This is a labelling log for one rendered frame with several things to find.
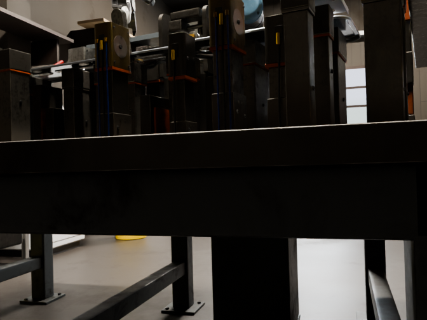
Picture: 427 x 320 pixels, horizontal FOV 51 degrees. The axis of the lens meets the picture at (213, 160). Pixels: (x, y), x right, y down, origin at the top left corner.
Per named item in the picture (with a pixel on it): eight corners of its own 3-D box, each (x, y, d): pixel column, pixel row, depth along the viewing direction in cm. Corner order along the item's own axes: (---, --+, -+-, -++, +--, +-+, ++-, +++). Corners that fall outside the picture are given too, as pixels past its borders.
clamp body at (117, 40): (87, 157, 116) (84, 21, 116) (115, 157, 126) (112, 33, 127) (107, 155, 113) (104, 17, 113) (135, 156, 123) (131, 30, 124)
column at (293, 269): (231, 312, 204) (227, 166, 205) (300, 316, 195) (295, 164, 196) (211, 337, 174) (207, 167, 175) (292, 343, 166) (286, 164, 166)
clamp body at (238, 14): (203, 151, 98) (199, -8, 98) (225, 152, 109) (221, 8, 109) (231, 150, 95) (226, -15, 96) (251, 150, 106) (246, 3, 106)
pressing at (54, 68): (-54, 82, 159) (-54, 77, 159) (0, 91, 179) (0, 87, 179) (349, 16, 100) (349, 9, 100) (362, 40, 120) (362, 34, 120)
